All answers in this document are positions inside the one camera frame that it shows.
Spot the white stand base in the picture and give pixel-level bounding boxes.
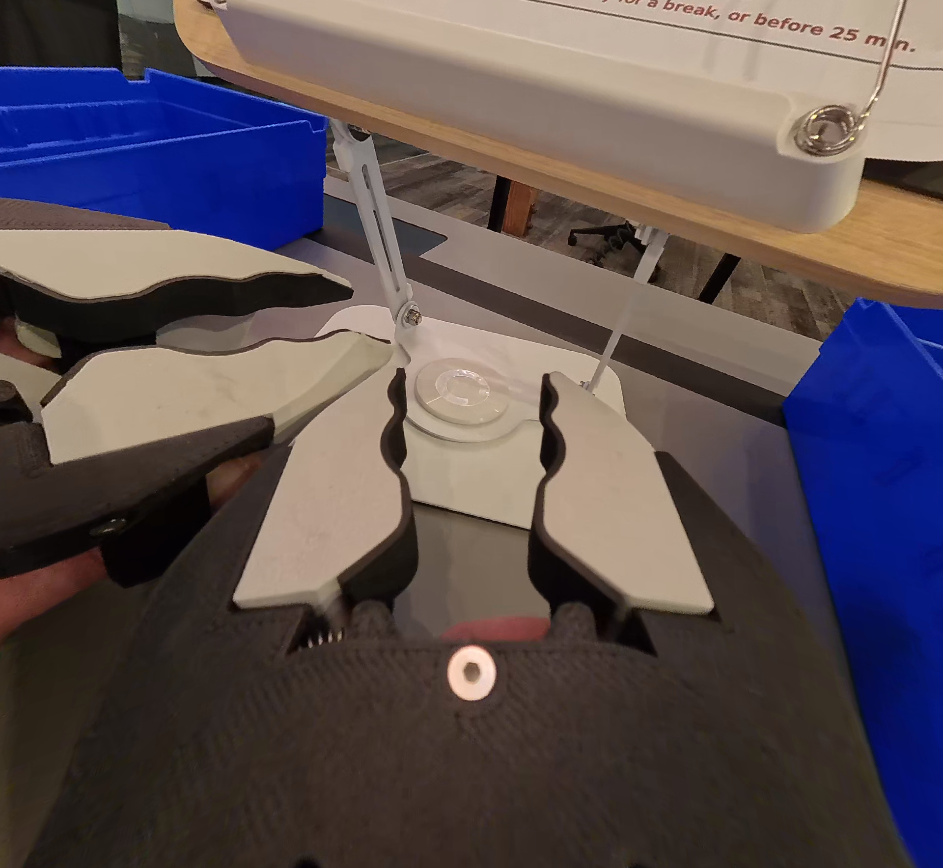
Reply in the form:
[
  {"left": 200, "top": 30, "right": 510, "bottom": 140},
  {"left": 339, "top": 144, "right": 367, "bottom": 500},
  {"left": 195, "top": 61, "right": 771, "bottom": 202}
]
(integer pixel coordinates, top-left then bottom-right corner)
[{"left": 315, "top": 304, "right": 629, "bottom": 532}]

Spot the blue plastic bin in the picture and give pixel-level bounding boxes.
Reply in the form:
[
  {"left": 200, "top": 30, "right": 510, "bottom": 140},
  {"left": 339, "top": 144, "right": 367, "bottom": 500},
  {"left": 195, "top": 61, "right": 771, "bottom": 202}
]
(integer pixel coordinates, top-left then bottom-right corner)
[
  {"left": 0, "top": 66, "right": 328, "bottom": 254},
  {"left": 782, "top": 297, "right": 943, "bottom": 868}
]

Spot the person's left hand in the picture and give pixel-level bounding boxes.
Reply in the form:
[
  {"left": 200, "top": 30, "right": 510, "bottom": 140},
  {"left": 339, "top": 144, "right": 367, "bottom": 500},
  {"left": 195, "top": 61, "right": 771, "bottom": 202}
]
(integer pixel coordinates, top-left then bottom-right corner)
[{"left": 0, "top": 551, "right": 115, "bottom": 646}]

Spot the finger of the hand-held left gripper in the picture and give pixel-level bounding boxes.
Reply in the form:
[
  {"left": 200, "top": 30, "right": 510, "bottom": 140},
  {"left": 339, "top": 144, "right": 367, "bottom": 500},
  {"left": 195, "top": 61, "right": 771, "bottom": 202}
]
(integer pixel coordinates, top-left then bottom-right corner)
[
  {"left": 40, "top": 329, "right": 393, "bottom": 466},
  {"left": 0, "top": 227, "right": 355, "bottom": 359}
]

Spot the white paper holder ledge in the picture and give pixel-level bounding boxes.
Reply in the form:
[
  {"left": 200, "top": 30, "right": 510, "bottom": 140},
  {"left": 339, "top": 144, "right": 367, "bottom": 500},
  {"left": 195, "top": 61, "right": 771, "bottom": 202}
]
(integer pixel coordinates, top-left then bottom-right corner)
[{"left": 193, "top": 0, "right": 894, "bottom": 234}]

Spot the wooden instruction board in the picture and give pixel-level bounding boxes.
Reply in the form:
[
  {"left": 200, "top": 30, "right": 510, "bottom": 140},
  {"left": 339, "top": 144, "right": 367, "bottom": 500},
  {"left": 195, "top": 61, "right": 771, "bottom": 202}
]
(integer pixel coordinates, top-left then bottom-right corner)
[{"left": 173, "top": 0, "right": 943, "bottom": 310}]

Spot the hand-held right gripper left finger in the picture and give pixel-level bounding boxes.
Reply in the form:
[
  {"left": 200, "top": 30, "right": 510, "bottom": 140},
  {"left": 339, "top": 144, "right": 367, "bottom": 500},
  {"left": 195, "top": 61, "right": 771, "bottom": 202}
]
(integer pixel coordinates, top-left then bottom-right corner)
[{"left": 232, "top": 367, "right": 418, "bottom": 613}]

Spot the black office chair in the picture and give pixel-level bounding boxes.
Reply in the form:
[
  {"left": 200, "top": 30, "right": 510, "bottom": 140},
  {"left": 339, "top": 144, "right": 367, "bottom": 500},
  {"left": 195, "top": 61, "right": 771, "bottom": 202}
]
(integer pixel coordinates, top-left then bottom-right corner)
[{"left": 567, "top": 220, "right": 643, "bottom": 269}]

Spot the grey desk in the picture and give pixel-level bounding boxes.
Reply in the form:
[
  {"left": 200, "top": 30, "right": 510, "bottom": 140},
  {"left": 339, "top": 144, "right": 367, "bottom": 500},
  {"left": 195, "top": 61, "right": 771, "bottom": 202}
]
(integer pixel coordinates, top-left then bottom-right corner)
[{"left": 0, "top": 175, "right": 856, "bottom": 868}]

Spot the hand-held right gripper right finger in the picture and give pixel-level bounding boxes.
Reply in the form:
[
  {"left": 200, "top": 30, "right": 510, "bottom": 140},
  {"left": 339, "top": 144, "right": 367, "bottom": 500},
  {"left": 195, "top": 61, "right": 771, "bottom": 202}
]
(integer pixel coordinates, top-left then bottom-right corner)
[{"left": 528, "top": 370, "right": 716, "bottom": 620}]

